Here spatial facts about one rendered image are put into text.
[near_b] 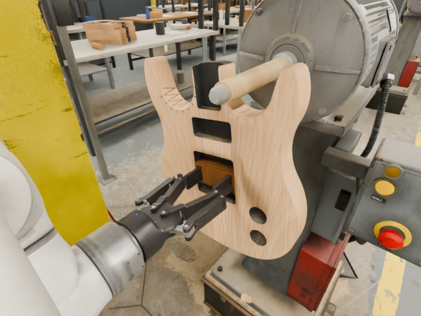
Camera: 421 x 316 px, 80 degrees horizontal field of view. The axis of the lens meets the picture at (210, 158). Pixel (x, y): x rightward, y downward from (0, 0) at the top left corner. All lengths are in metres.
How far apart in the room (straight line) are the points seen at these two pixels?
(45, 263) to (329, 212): 0.76
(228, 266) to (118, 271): 0.94
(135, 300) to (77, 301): 1.23
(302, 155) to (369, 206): 0.26
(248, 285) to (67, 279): 0.97
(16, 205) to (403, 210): 0.58
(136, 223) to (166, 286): 1.20
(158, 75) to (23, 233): 0.36
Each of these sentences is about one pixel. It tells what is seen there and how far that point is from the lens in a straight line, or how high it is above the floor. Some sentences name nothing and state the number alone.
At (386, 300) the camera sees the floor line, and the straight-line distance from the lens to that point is 1.79.
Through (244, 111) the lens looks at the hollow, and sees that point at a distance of 0.43.
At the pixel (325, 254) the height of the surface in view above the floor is 0.62.
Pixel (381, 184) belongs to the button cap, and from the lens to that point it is 0.55.
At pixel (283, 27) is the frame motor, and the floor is 1.31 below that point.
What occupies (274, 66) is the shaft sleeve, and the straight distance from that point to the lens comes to 0.45.
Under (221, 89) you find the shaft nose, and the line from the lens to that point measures 0.34.
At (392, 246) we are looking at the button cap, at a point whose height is 0.97.
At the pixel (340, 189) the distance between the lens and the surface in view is 0.83.
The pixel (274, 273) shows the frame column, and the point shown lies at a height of 0.38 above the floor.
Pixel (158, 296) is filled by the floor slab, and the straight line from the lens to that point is 1.56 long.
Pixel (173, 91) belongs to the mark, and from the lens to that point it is 0.56.
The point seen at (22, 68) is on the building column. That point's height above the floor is 1.13.
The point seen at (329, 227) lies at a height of 0.72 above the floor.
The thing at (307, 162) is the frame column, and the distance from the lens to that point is 0.78.
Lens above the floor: 1.37
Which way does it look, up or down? 34 degrees down
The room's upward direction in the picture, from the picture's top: straight up
